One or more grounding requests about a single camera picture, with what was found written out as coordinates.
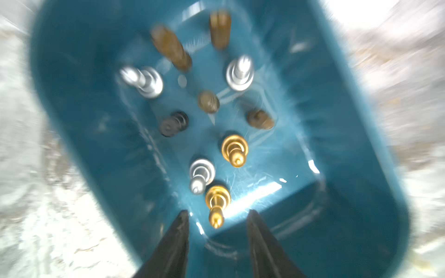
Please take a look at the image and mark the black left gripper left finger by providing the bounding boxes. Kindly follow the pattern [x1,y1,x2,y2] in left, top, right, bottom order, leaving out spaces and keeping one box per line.
[133,210,190,278]

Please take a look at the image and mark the gold chess pawn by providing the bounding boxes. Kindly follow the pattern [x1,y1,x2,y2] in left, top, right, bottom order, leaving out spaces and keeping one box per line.
[221,134,249,168]

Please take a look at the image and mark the dark bronze chess piece front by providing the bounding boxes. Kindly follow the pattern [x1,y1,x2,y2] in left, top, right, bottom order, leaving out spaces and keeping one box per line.
[198,90,220,114]

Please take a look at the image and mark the gold chess piece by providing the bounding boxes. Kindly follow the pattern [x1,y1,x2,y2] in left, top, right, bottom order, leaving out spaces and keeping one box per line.
[205,185,232,229]

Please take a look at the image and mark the silver chess pawn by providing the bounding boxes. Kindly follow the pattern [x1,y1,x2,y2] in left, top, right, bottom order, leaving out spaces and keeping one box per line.
[190,159,216,195]

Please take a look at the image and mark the bronze rook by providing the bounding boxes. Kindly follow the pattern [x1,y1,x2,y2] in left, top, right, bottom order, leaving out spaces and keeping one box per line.
[150,25,192,72]

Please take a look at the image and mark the teal plastic storage box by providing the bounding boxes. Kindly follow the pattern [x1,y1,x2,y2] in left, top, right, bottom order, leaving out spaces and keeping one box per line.
[30,1,410,278]

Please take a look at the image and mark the silver piece near gripper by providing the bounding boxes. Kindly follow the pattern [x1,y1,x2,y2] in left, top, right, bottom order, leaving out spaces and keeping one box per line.
[226,55,254,92]

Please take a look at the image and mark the dark chess piece beside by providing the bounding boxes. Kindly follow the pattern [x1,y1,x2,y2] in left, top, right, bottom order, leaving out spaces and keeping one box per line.
[159,111,189,137]

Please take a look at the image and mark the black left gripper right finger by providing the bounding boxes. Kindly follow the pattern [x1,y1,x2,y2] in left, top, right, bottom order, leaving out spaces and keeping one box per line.
[246,210,305,278]

